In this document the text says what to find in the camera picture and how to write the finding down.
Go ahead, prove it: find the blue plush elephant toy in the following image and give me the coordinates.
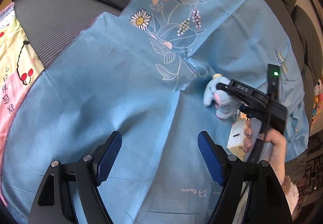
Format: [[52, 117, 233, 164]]
[[203, 73, 241, 119]]

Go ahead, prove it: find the fluffy pink sleeve forearm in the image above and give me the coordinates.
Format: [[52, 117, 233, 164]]
[[281, 175, 299, 215]]

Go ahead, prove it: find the right hand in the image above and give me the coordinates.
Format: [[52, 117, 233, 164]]
[[241, 120, 286, 185]]

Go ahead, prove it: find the small white tissue pack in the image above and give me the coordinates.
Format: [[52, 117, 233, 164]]
[[227, 118, 252, 161]]

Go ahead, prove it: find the pile of plush toys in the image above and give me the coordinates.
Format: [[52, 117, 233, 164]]
[[311, 76, 322, 127]]

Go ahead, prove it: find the light blue floral bedsheet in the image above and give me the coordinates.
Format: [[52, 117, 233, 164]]
[[1, 0, 309, 223]]

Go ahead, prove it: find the yellow pink cartoon blanket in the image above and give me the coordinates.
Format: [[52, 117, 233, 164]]
[[0, 0, 45, 209]]

